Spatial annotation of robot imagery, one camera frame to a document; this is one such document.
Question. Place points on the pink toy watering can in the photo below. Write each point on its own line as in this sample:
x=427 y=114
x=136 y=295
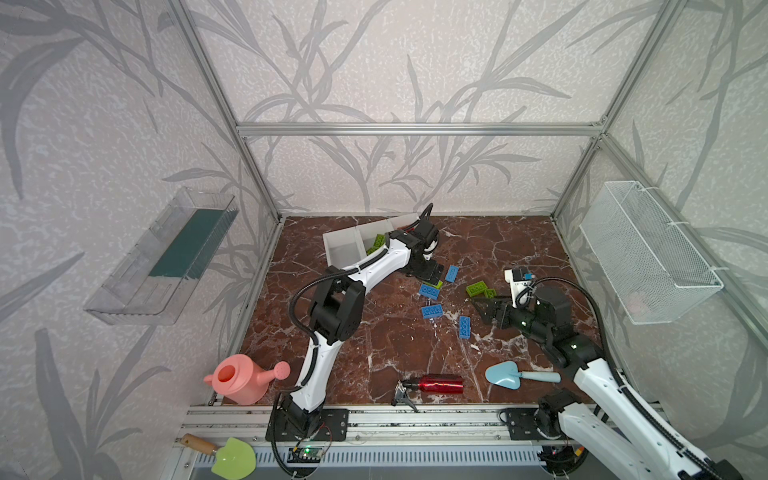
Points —
x=240 y=379

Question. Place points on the aluminium front rail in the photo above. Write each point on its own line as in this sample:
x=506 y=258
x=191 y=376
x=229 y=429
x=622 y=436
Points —
x=369 y=425

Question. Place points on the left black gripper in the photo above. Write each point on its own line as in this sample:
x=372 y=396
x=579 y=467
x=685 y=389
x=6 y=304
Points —
x=429 y=270

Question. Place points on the white wire mesh basket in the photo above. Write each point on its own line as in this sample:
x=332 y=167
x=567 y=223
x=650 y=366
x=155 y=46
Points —
x=654 y=269

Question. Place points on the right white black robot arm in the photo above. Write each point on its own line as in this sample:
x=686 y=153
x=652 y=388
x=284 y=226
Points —
x=621 y=430

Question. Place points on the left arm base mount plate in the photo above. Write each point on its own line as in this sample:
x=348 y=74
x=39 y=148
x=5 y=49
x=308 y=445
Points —
x=325 y=424

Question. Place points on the clear plastic wall shelf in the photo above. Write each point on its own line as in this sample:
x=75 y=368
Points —
x=155 y=280

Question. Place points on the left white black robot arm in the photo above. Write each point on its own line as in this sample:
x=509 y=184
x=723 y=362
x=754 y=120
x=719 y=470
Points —
x=329 y=311

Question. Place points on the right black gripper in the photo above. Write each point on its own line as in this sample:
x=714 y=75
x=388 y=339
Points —
x=495 y=309

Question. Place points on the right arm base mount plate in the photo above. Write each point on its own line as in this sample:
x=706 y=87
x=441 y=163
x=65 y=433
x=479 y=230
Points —
x=529 y=423

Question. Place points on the left green-lit circuit board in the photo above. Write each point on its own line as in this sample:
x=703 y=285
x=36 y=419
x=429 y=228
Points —
x=306 y=455

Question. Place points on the right wired circuit board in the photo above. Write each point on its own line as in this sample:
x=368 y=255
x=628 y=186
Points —
x=561 y=461

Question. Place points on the white three-compartment bin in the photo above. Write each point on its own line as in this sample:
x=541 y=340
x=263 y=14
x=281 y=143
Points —
x=347 y=246

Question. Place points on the blue lego brick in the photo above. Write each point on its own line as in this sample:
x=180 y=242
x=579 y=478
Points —
x=452 y=274
x=465 y=332
x=432 y=311
x=429 y=291

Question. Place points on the light blue toy shovel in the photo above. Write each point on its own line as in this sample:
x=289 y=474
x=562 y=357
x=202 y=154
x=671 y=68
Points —
x=507 y=375

